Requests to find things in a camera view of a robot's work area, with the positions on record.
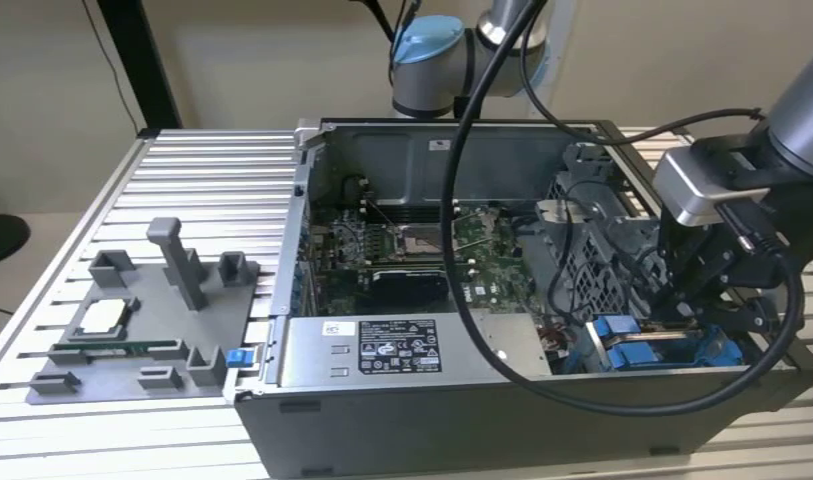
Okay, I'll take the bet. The silver CPU chip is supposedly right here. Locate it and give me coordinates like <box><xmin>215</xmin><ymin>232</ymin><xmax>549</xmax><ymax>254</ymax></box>
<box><xmin>74</xmin><ymin>300</ymin><xmax>133</xmax><ymax>336</ymax></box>

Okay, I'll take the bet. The silver power supply unit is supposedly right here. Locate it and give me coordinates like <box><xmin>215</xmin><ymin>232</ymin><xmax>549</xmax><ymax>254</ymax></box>
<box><xmin>275</xmin><ymin>313</ymin><xmax>554</xmax><ymax>390</ymax></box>

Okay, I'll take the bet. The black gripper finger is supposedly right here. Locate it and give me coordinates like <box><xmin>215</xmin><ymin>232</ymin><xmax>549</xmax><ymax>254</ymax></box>
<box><xmin>650</xmin><ymin>223</ymin><xmax>740</xmax><ymax>322</ymax></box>
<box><xmin>702</xmin><ymin>293</ymin><xmax>782</xmax><ymax>335</ymax></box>

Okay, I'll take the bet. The green motherboard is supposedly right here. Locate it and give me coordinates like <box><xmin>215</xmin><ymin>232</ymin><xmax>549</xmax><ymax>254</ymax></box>
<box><xmin>309</xmin><ymin>199</ymin><xmax>548</xmax><ymax>319</ymax></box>

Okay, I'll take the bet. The grey parts rack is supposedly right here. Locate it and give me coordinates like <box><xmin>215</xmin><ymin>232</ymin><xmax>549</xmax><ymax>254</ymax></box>
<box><xmin>25</xmin><ymin>217</ymin><xmax>265</xmax><ymax>406</ymax></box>

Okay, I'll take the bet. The black RAM slot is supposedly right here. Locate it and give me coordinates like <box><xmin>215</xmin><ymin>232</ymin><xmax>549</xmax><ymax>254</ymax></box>
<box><xmin>362</xmin><ymin>209</ymin><xmax>465</xmax><ymax>222</ymax></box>
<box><xmin>362</xmin><ymin>199</ymin><xmax>465</xmax><ymax>211</ymax></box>

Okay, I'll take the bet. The CPU socket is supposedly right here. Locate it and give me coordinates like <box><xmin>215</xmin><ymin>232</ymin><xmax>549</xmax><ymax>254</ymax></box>
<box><xmin>389</xmin><ymin>222</ymin><xmax>461</xmax><ymax>256</ymax></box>

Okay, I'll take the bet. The grey metal disk bay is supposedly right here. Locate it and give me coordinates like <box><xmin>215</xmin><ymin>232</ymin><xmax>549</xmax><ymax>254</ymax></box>
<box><xmin>536</xmin><ymin>142</ymin><xmax>674</xmax><ymax>324</ymax></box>

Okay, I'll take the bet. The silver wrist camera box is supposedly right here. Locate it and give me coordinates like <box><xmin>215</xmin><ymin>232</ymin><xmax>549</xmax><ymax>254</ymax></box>
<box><xmin>650</xmin><ymin>144</ymin><xmax>772</xmax><ymax>227</ymax></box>

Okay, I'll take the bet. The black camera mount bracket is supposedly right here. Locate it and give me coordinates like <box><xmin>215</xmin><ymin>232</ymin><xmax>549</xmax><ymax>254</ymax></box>
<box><xmin>689</xmin><ymin>133</ymin><xmax>781</xmax><ymax>191</ymax></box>

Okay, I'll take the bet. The black round stand base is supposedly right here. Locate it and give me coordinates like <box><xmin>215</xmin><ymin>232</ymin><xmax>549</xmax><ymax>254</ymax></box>
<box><xmin>0</xmin><ymin>213</ymin><xmax>33</xmax><ymax>268</ymax></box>

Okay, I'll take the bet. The black graphics card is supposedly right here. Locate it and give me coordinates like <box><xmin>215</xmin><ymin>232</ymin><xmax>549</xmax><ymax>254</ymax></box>
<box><xmin>369</xmin><ymin>268</ymin><xmax>452</xmax><ymax>305</ymax></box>

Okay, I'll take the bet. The black upright frame post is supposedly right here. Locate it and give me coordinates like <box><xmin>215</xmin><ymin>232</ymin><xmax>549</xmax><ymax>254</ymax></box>
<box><xmin>98</xmin><ymin>0</ymin><xmax>185</xmax><ymax>131</ymax></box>

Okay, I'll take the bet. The dark grey PC case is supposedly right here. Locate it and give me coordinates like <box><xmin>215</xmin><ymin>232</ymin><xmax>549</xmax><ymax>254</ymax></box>
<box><xmin>234</xmin><ymin>117</ymin><xmax>813</xmax><ymax>479</ymax></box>

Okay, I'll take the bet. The blue disk carrier with disk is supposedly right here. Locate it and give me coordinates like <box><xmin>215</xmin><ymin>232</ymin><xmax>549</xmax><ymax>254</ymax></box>
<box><xmin>592</xmin><ymin>312</ymin><xmax>745</xmax><ymax>372</ymax></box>

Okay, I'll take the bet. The thick black camera cable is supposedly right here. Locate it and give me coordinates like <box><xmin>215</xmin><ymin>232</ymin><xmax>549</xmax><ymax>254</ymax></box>
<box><xmin>520</xmin><ymin>0</ymin><xmax>768</xmax><ymax>146</ymax></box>

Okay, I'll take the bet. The thick black disk wire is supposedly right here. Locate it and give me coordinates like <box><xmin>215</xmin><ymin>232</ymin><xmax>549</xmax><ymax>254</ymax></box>
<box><xmin>616</xmin><ymin>244</ymin><xmax>674</xmax><ymax>326</ymax></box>

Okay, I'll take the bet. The green RAM stick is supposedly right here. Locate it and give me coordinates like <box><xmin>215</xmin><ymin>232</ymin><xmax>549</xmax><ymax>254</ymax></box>
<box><xmin>51</xmin><ymin>339</ymin><xmax>185</xmax><ymax>357</ymax></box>

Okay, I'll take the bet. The long thick black cable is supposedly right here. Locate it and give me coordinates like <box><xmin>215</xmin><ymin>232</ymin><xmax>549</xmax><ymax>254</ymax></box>
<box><xmin>440</xmin><ymin>0</ymin><xmax>802</xmax><ymax>416</ymax></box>

